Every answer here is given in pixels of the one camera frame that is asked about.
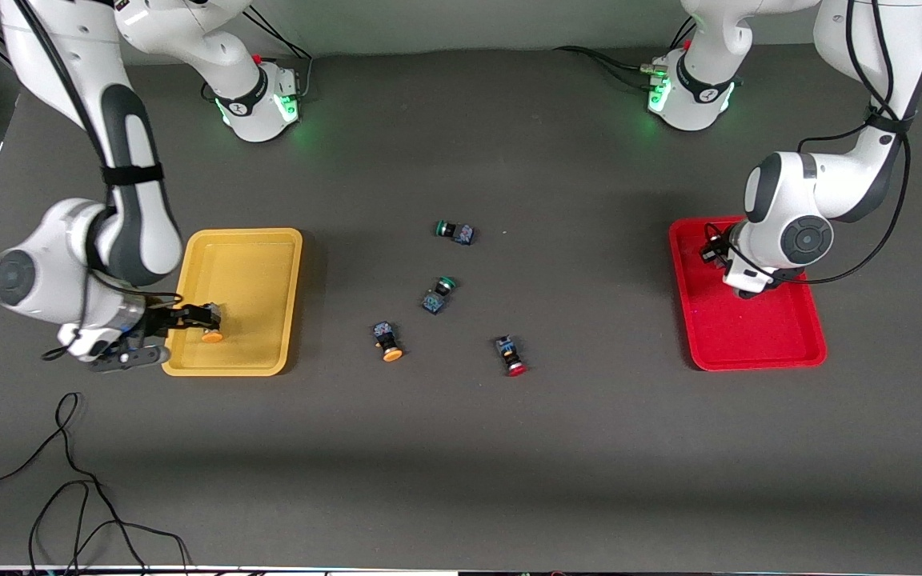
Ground red plastic tray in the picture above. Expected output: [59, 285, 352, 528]
[667, 214, 828, 373]

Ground yellow plastic tray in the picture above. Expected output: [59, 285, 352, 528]
[161, 227, 304, 378]

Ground dark grey table mat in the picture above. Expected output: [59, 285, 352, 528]
[0, 28, 922, 574]

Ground thin black loose cable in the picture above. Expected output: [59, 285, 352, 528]
[0, 391, 194, 576]

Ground black left arm base cables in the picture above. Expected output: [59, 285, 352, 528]
[553, 16, 698, 90]

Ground black arm base cables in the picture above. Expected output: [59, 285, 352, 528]
[241, 6, 315, 103]
[553, 16, 698, 90]

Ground green push button switch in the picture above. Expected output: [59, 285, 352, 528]
[421, 276, 459, 316]
[435, 219, 475, 246]

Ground black right arm base cables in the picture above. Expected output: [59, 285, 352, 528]
[241, 6, 315, 103]

